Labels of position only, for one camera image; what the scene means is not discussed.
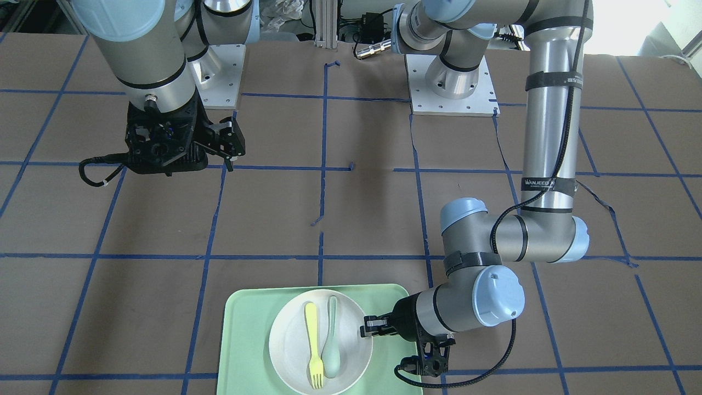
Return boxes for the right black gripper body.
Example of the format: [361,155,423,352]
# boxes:
[125,93,208,165]

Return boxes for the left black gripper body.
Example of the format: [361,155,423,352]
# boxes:
[390,294,456,345]

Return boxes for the yellow plastic fork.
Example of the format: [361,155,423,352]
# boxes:
[304,302,325,390]

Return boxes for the white round plate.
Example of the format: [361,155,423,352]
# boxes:
[269,289,373,394]

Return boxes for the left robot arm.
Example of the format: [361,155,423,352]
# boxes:
[359,1,593,342]

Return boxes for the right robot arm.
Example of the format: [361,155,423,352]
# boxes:
[72,1,260,177]

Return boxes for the pale green plastic spoon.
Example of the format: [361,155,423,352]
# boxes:
[321,295,341,379]

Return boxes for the black power adapter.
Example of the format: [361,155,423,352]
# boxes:
[358,13,384,43]

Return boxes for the metal connector plug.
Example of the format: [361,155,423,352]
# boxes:
[353,39,393,60]

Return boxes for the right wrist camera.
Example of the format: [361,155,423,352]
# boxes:
[125,122,208,176]

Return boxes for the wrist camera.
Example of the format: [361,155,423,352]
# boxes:
[125,122,208,176]
[397,335,456,377]

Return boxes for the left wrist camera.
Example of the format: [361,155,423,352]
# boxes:
[397,335,456,377]

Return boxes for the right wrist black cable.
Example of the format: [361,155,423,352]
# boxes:
[79,154,132,188]

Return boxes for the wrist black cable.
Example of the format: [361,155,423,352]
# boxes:
[395,0,591,388]
[79,154,132,188]

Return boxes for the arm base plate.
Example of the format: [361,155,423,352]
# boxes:
[405,54,501,117]
[188,44,246,110]

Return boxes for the aluminium frame post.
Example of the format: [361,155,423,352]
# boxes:
[309,0,339,50]

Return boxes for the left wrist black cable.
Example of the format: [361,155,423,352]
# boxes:
[395,0,591,388]

